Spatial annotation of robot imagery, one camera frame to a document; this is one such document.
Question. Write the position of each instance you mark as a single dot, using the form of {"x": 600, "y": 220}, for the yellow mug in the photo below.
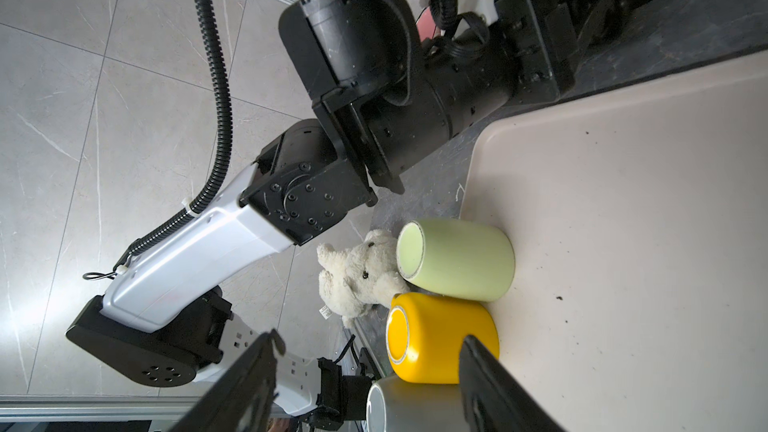
{"x": 424, "y": 336}

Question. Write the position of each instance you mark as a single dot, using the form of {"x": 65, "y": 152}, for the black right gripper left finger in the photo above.
{"x": 242, "y": 399}

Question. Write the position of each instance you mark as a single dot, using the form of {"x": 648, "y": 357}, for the pink ghost pattern mug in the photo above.
{"x": 426, "y": 26}

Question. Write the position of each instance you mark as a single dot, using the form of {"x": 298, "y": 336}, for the light green mug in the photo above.
{"x": 456, "y": 258}

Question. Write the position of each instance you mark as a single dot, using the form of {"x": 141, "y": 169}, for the beige plastic tray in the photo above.
{"x": 638, "y": 218}

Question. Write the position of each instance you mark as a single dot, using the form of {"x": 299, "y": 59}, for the white plush dog toy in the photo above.
{"x": 354, "y": 280}

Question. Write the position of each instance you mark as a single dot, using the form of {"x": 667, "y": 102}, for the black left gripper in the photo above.
{"x": 385, "y": 98}

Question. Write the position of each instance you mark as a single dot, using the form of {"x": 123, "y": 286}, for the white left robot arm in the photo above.
{"x": 162, "y": 321}

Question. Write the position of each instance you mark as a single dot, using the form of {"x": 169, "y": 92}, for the grey mug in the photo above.
{"x": 396, "y": 405}

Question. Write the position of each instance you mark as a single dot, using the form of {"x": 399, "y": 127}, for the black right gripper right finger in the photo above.
{"x": 492, "y": 399}

